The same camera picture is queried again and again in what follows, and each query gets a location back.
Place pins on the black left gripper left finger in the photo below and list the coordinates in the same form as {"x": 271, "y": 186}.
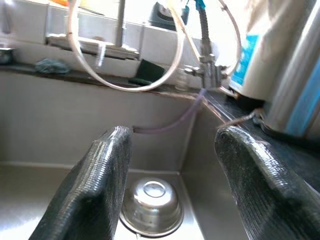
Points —
{"x": 95, "y": 190}

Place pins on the dark green scouring sponge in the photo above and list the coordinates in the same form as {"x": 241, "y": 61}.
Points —
{"x": 148, "y": 72}

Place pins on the small steel cup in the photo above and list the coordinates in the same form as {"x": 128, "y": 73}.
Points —
{"x": 5, "y": 55}

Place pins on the stainless steel sink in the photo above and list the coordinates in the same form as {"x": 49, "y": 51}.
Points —
{"x": 62, "y": 112}

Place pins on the blue grey scrubber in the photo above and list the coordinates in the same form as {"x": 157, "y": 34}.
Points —
{"x": 51, "y": 66}

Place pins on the blue bottle brush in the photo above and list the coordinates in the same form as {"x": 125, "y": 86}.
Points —
{"x": 200, "y": 3}

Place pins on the white hanging towel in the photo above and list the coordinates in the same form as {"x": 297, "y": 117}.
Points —
{"x": 275, "y": 22}

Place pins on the steel knife block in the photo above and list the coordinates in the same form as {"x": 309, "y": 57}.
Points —
{"x": 300, "y": 75}

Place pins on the chrome gooseneck tap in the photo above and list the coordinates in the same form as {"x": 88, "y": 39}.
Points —
{"x": 120, "y": 25}

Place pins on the white canister blue label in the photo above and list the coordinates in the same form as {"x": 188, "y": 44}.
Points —
{"x": 246, "y": 62}

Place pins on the steel bowl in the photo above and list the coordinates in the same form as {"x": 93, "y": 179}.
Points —
{"x": 152, "y": 207}

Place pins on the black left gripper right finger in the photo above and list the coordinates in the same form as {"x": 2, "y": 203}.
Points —
{"x": 270, "y": 200}

